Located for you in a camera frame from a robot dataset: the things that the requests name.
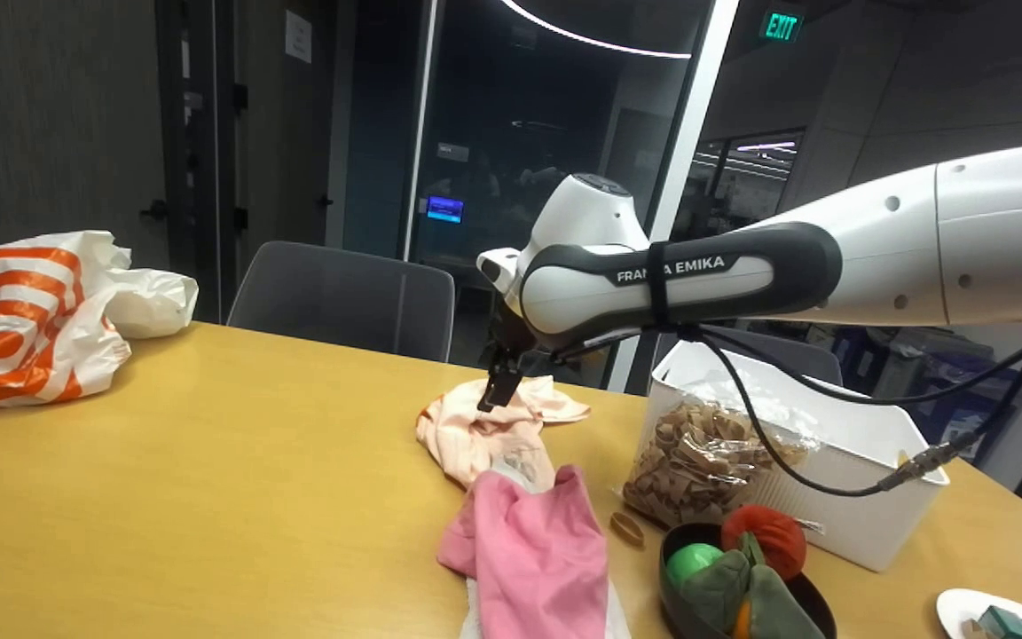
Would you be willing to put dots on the green exit sign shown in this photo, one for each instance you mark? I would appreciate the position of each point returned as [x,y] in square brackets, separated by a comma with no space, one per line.
[783,27]

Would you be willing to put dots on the pink shirt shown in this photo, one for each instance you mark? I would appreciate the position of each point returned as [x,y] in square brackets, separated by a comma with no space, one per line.
[532,553]

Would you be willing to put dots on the dark green plush vegetable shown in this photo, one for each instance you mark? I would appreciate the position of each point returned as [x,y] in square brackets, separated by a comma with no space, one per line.
[771,607]

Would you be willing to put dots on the white paper plate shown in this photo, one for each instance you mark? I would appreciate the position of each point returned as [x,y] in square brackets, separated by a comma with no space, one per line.
[959,607]

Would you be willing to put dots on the bright green toy ball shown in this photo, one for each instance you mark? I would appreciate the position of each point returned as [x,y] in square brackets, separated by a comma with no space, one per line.
[688,566]

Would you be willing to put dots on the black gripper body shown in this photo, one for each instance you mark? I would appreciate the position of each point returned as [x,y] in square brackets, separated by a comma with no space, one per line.
[509,350]

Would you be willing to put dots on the grey chair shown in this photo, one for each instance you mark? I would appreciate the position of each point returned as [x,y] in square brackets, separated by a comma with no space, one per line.
[337,295]

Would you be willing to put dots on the tan rubber band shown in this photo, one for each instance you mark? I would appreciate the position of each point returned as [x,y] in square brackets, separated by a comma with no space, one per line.
[625,528]

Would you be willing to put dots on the clear bag of rubber bands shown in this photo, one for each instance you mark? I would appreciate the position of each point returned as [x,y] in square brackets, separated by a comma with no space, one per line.
[688,464]

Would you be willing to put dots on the white pillar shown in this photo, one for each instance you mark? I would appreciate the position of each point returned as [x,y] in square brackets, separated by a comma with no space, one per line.
[683,117]

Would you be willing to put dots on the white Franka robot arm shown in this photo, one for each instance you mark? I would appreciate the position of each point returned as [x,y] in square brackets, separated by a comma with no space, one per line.
[888,251]

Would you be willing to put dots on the white plastic bin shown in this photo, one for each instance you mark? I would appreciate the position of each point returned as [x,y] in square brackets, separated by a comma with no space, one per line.
[868,497]

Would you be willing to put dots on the dark bowl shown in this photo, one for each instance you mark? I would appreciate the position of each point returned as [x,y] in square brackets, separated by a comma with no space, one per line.
[673,606]

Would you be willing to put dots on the white and orange plastic bag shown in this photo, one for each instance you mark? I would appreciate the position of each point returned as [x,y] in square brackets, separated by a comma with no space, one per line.
[15,322]

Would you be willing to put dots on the peach shirt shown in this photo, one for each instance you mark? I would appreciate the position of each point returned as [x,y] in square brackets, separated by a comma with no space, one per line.
[475,430]

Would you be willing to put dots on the red plush fruit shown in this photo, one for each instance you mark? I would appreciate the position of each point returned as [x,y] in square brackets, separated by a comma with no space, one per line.
[766,536]

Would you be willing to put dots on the orange toy fruit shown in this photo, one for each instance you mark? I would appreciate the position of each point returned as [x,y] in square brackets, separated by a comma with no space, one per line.
[742,619]

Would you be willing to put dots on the blue wall display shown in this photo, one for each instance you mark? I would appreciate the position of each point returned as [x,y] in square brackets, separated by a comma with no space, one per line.
[444,210]

